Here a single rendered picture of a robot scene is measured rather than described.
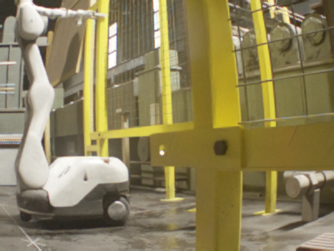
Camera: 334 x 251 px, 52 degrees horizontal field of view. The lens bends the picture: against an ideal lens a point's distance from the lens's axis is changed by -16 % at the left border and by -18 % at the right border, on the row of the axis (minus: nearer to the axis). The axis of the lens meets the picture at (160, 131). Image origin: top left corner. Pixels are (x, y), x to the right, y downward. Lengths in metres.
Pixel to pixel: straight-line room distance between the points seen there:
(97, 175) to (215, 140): 1.52
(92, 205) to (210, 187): 1.50
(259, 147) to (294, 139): 0.06
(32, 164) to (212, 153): 1.61
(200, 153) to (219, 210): 0.08
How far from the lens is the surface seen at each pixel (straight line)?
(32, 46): 2.19
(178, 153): 0.58
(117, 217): 2.07
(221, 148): 0.49
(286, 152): 0.43
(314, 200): 1.87
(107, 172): 2.02
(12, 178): 4.37
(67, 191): 1.95
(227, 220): 0.54
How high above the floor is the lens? 0.42
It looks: 2 degrees up
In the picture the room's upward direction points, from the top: 2 degrees counter-clockwise
